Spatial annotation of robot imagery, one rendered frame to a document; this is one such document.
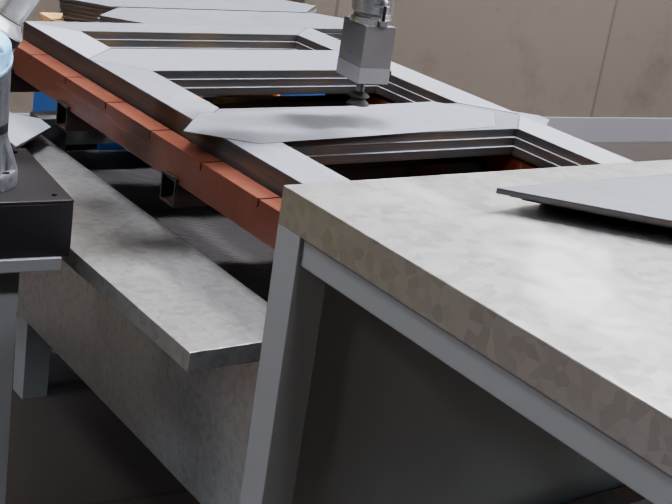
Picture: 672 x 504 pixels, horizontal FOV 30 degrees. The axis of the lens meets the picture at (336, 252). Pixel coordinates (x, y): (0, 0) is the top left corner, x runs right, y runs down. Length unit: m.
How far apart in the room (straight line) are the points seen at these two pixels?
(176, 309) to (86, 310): 0.57
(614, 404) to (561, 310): 0.13
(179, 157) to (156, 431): 0.47
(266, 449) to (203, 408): 0.73
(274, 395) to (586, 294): 0.37
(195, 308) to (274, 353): 0.59
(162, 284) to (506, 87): 4.12
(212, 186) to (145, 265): 0.17
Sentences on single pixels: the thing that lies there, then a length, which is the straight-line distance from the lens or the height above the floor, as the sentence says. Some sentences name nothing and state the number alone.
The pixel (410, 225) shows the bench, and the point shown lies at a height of 1.05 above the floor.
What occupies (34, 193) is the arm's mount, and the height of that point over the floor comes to 0.77.
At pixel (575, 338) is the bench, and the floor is 1.05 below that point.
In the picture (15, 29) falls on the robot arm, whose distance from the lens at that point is 2.09.
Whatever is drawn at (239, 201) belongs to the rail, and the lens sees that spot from 1.96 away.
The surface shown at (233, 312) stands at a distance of 1.86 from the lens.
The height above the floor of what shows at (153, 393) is 0.41.
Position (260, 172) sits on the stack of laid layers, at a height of 0.84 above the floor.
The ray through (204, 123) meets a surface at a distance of 2.14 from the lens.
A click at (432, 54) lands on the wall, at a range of 5.62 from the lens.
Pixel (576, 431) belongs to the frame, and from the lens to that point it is 0.97.
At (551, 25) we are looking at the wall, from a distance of 5.98.
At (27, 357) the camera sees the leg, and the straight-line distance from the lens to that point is 2.97.
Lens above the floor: 1.42
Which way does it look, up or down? 20 degrees down
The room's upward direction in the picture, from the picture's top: 9 degrees clockwise
